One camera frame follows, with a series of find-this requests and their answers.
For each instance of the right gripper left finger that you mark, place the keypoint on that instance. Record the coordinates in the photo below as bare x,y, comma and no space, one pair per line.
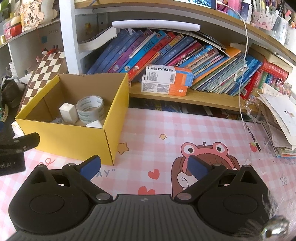
69,185

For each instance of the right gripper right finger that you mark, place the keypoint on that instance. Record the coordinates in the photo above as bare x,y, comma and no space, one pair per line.
217,184

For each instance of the white foam block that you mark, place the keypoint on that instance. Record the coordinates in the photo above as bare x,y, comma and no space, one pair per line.
95,124

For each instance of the white foam cube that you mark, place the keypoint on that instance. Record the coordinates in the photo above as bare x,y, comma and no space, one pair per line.
69,113

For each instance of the clear tape roll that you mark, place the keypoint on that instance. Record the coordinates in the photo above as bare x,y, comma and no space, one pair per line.
90,109

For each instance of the yellow cardboard box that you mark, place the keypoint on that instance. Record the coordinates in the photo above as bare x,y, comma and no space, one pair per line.
78,116

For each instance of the pink cartoon desk mat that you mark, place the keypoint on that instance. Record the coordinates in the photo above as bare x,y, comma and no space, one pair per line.
149,143

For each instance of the black pen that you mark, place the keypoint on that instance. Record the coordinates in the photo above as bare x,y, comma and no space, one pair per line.
253,137

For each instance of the wooden shelf board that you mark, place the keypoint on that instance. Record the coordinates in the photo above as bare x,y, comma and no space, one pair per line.
224,101

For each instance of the stack of papers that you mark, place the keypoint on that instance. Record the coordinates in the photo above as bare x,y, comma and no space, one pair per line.
279,112

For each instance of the lower orange white toothpaste box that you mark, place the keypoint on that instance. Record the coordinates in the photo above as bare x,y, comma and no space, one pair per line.
162,88

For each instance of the orange white toothpaste box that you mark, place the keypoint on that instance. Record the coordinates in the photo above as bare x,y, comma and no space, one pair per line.
162,88
168,75

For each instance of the checkered board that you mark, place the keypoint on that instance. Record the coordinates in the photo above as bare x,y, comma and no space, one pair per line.
49,67

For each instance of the upper orange white toothpaste box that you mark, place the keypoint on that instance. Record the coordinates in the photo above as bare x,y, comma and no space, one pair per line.
168,75

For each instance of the row of books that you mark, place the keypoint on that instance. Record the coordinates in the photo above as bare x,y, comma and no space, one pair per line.
232,70

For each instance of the white desk lamp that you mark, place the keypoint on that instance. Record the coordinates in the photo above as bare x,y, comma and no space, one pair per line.
157,24

